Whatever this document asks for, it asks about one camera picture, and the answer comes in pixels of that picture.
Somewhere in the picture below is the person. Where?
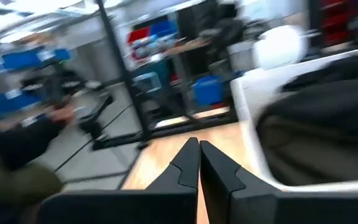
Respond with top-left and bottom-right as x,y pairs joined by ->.
0,105 -> 76,224

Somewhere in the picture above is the black garment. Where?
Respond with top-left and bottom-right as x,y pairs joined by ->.
280,53 -> 358,94

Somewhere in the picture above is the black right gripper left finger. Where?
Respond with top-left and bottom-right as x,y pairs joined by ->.
37,138 -> 201,224

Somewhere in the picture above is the person's hand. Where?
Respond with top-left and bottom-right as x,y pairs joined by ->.
48,105 -> 76,126

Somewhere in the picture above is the olive green hooded garment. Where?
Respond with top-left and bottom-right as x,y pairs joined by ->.
255,88 -> 358,187

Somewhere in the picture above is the white perforated laundry basket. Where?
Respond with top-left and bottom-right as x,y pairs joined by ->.
229,45 -> 358,193

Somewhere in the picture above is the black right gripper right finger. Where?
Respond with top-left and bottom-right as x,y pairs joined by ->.
200,140 -> 358,224

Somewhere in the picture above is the blue plastic bin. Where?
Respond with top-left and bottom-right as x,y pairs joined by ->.
192,75 -> 226,107

